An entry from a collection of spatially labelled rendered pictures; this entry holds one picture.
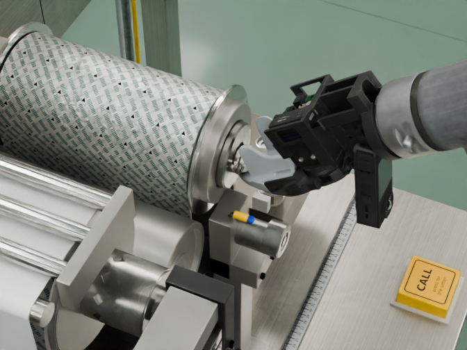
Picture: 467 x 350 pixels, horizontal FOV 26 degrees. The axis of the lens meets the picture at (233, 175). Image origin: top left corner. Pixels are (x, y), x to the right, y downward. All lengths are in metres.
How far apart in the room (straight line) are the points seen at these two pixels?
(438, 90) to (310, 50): 2.17
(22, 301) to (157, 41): 1.50
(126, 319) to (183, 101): 0.29
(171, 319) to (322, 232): 0.74
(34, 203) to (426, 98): 0.35
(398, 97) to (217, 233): 0.29
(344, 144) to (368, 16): 2.21
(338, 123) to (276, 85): 1.98
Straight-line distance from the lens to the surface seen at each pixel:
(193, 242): 1.11
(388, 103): 0.93
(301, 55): 3.03
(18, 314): 0.77
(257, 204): 1.31
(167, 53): 2.23
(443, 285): 1.41
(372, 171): 0.98
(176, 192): 1.08
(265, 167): 1.04
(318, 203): 1.50
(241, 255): 1.15
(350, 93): 0.94
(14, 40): 1.14
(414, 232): 1.49
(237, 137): 1.06
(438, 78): 0.90
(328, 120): 0.97
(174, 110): 1.05
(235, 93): 1.08
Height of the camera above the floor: 2.07
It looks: 50 degrees down
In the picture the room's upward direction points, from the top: straight up
